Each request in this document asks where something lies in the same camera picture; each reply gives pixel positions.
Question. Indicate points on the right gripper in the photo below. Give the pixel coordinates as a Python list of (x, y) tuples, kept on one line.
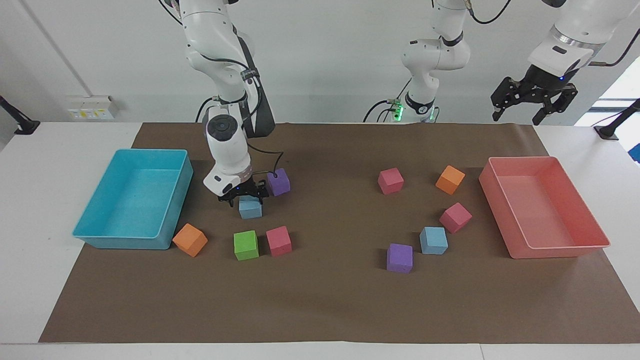
[(241, 190)]

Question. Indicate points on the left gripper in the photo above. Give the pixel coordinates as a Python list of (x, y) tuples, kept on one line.
[(546, 81)]

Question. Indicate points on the blue foam block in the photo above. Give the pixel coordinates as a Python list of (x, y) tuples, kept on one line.
[(433, 241), (250, 209)]

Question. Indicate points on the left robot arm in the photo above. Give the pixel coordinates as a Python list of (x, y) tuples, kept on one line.
[(435, 55)]

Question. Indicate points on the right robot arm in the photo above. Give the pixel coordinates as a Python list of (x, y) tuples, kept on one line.
[(227, 145)]

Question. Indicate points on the purple foam block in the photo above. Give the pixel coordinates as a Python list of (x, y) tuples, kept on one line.
[(279, 183), (400, 258)]

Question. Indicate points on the green foam block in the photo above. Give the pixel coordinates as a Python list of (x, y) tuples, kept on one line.
[(246, 245)]

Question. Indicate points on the pink foam block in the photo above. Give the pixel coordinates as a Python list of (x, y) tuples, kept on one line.
[(279, 241), (390, 181), (455, 217)]

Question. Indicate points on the orange foam block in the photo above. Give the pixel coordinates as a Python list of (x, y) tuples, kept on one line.
[(450, 180), (190, 240)]

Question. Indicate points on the black stand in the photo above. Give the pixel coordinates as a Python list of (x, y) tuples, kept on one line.
[(20, 122), (612, 127)]

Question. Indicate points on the blue plastic bin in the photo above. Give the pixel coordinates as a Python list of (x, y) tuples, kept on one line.
[(135, 200)]

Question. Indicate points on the pink plastic bin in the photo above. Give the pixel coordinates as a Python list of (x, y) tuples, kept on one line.
[(542, 210)]

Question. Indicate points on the white wall socket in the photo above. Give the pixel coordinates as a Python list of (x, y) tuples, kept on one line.
[(90, 107)]

